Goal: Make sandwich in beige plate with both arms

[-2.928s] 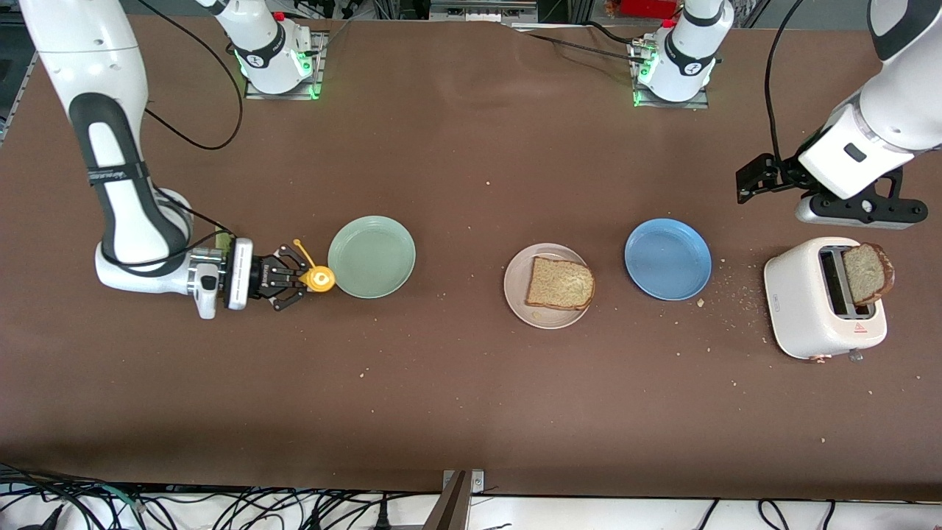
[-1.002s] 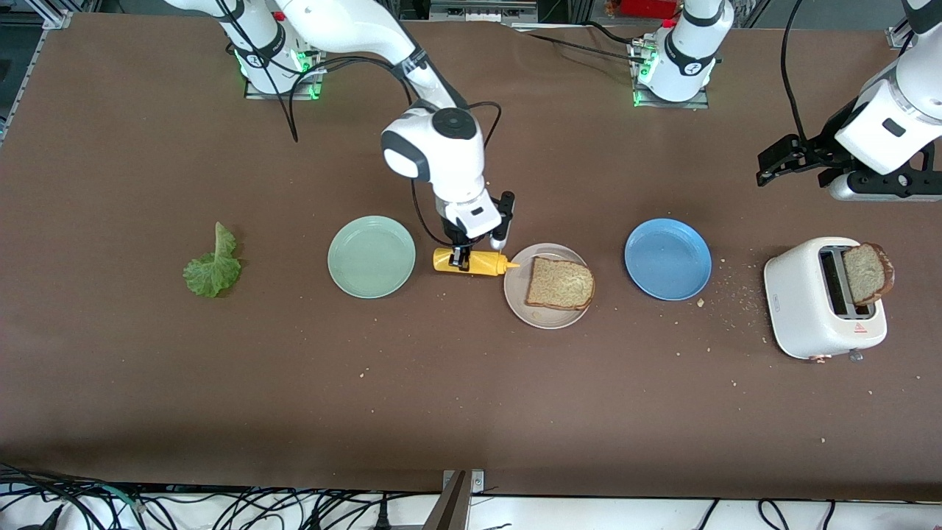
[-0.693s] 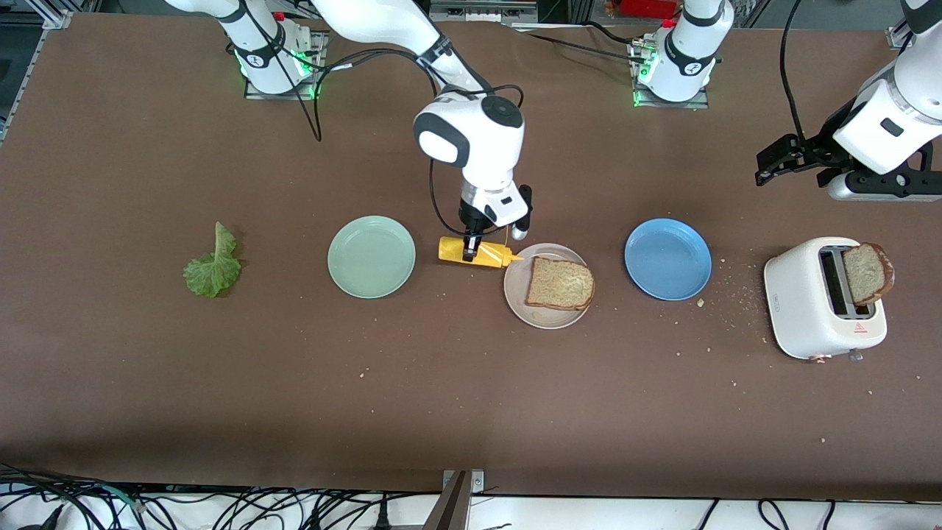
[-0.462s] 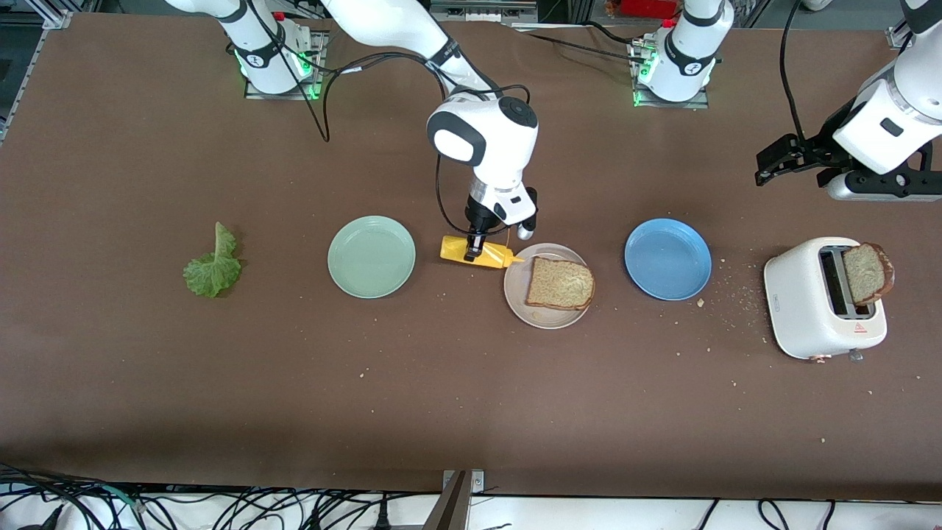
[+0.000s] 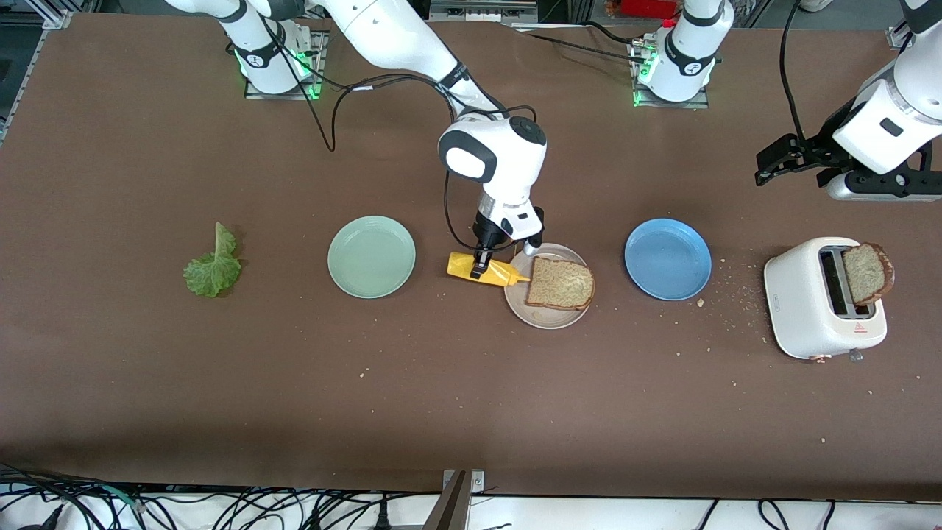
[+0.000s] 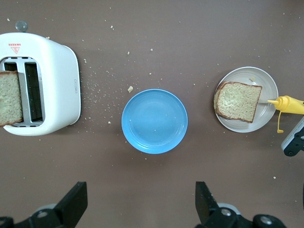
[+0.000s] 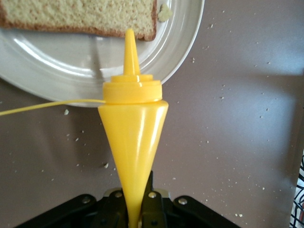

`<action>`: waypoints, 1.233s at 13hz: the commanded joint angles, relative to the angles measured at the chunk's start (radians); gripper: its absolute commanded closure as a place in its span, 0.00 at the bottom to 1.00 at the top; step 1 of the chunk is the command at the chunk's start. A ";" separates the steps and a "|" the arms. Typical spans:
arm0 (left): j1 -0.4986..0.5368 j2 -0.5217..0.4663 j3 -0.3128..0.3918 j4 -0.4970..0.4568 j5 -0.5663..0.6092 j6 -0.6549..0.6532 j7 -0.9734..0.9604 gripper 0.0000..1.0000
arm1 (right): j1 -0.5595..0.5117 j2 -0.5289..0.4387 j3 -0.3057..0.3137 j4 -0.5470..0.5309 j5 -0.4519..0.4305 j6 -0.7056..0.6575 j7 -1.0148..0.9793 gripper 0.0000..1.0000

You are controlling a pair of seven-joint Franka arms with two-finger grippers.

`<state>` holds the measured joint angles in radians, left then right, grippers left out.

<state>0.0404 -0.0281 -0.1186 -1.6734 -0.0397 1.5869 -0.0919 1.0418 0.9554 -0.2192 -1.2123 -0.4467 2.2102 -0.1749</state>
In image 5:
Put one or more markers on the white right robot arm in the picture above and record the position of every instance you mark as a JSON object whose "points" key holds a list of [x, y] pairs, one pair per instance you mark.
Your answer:
{"points": [[500, 158]]}

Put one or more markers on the white toaster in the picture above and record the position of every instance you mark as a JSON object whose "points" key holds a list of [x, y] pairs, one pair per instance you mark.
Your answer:
{"points": [[798, 309]]}

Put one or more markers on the red box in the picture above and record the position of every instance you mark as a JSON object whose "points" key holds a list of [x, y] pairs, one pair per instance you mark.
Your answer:
{"points": [[647, 7]]}

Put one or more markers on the brown bread slice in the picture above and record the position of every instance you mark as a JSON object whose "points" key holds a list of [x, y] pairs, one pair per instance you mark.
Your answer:
{"points": [[559, 283], [868, 272]]}

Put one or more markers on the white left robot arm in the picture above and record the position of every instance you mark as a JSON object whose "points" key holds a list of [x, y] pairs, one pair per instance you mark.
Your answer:
{"points": [[894, 118]]}

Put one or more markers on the beige plate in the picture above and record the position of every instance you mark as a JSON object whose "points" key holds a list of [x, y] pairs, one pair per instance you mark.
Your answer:
{"points": [[516, 302]]}

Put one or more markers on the grey metal box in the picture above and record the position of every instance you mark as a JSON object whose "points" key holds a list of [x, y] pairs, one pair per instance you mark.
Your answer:
{"points": [[478, 10]]}

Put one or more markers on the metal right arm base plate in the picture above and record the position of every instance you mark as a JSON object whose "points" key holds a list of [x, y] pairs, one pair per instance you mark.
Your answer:
{"points": [[318, 81]]}

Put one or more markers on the yellow mustard squeeze bottle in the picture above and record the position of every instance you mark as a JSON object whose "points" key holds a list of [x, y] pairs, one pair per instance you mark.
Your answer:
{"points": [[504, 272]]}

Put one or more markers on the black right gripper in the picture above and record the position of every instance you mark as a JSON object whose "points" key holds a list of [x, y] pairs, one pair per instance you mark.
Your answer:
{"points": [[486, 235]]}

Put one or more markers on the pale green plate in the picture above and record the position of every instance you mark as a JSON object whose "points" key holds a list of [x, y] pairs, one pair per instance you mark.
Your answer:
{"points": [[372, 258]]}

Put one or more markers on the dark metal bar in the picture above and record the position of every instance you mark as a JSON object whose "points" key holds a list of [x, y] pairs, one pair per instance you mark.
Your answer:
{"points": [[450, 508]]}

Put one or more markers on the green lettuce leaf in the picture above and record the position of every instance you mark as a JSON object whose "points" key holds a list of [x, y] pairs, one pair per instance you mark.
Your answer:
{"points": [[210, 276]]}

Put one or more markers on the silver metal clamp bracket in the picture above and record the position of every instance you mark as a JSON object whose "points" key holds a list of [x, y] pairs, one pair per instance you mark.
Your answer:
{"points": [[477, 482]]}

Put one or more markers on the blue plate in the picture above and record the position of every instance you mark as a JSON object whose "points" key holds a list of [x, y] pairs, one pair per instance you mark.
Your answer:
{"points": [[668, 259]]}

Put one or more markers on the aluminium frame profile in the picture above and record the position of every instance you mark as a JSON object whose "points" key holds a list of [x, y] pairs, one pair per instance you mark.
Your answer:
{"points": [[59, 18]]}

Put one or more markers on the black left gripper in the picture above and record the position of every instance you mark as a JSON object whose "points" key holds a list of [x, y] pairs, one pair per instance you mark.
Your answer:
{"points": [[817, 152]]}

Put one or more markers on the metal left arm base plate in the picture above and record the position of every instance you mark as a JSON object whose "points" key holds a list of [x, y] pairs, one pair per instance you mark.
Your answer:
{"points": [[699, 105]]}

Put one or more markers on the black floor plug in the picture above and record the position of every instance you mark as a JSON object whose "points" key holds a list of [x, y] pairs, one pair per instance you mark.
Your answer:
{"points": [[381, 519]]}

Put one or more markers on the aluminium frame corner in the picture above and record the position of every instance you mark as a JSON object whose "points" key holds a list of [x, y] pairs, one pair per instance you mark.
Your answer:
{"points": [[899, 38]]}

